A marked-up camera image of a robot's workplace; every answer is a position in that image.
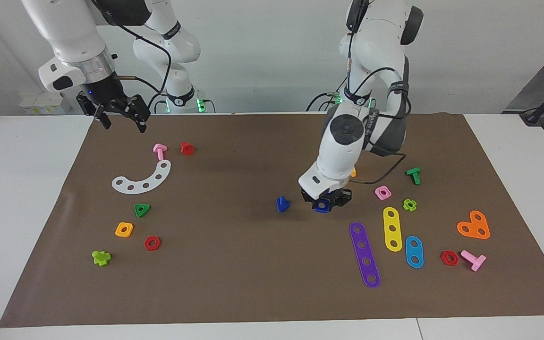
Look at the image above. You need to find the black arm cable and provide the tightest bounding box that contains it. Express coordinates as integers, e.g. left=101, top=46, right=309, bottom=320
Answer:
left=93, top=0, right=172, bottom=110
left=345, top=0, right=414, bottom=185

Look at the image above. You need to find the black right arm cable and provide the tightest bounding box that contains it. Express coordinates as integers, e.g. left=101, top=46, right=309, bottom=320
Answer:
left=93, top=0, right=172, bottom=110

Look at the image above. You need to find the white cardboard box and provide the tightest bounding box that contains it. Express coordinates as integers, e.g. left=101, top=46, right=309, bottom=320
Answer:
left=19, top=92, right=72, bottom=115

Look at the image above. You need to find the purple four-hole plate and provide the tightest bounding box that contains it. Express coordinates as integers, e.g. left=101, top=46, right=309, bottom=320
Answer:
left=349, top=222, right=381, bottom=289

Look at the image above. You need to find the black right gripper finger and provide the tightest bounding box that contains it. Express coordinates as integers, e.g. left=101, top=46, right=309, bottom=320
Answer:
left=93, top=107, right=111, bottom=130
left=132, top=112, right=150, bottom=133

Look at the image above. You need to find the black base cable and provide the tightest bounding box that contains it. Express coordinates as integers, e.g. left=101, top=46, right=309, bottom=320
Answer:
left=306, top=91, right=344, bottom=112
left=147, top=92, right=167, bottom=114

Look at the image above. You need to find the white curved five-hole plate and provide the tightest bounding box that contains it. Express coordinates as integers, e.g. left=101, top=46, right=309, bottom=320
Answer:
left=111, top=160, right=172, bottom=195

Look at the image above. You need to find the blue two-hole plate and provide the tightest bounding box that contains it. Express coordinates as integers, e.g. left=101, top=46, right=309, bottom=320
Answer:
left=405, top=236, right=425, bottom=269

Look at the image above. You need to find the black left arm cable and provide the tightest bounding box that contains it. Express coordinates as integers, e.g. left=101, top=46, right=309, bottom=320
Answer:
left=345, top=0, right=414, bottom=185

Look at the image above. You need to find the brown table mat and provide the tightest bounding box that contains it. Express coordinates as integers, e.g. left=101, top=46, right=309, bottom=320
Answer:
left=0, top=112, right=544, bottom=328

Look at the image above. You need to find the orange three-hole corner plate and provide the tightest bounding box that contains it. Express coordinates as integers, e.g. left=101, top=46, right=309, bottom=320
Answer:
left=457, top=210, right=491, bottom=240

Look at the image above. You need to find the yellow three-hole plate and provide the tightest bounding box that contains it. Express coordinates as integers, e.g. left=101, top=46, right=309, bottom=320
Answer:
left=383, top=207, right=403, bottom=252

